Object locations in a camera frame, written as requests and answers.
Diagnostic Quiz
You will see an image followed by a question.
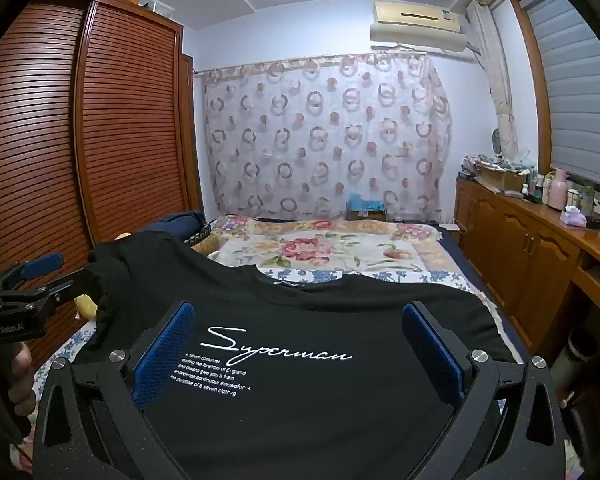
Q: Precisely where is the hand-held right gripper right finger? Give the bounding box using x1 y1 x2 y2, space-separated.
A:
401 301 567 480

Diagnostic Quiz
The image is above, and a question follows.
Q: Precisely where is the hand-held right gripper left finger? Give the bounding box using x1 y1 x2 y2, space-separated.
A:
32 301 197 480

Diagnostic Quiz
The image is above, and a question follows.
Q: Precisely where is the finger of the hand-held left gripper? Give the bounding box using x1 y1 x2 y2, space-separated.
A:
0 266 105 311
0 254 65 292

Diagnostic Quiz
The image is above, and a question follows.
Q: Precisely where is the black printed t-shirt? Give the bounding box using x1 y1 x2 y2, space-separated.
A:
72 232 518 480

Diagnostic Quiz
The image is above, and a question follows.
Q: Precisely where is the person's left hand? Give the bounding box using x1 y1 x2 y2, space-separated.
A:
0 342 37 426

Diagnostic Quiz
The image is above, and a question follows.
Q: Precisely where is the blue floral bedsheet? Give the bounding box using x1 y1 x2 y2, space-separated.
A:
50 266 526 366

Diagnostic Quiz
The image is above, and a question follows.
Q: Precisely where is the wooden louvred wardrobe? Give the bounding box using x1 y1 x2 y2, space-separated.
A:
0 0 206 376

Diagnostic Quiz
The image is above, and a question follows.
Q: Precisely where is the gold patterned pillow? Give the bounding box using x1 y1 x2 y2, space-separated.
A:
190 235 221 258

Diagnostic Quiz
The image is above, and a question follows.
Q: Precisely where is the navy cloth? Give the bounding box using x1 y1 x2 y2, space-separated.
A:
152 210 206 246

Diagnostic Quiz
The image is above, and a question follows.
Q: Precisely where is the grey metal bottle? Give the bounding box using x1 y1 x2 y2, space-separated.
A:
550 327 588 401

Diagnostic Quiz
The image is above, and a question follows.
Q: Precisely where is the wooden sideboard cabinet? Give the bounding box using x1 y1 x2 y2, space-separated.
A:
454 177 600 361

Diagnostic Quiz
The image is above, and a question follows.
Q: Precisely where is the floral blanket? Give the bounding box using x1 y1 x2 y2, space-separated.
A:
205 215 473 291

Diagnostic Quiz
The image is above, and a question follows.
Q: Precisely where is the cardboard box with blue stuffing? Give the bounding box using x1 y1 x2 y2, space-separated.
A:
346 195 387 222

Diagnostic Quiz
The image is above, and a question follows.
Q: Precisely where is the open cardboard box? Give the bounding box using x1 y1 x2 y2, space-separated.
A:
475 165 528 193

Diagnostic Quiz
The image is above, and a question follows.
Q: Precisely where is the purple tissue pack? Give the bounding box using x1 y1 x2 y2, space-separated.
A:
559 205 588 228

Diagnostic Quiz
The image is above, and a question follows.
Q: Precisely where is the pink thermos jug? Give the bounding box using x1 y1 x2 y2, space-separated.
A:
548 167 572 211

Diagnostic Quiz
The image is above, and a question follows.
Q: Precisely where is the circle-patterned sheer curtain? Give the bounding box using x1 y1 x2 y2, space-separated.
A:
202 52 453 221

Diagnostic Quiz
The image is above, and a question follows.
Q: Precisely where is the cream window curtain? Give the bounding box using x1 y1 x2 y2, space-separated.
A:
467 0 521 161

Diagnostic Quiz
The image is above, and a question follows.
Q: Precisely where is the grey window blind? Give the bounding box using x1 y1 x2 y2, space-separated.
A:
520 0 600 191

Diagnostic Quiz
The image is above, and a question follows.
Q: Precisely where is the cream wall air conditioner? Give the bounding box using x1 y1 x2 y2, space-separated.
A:
370 1 473 55

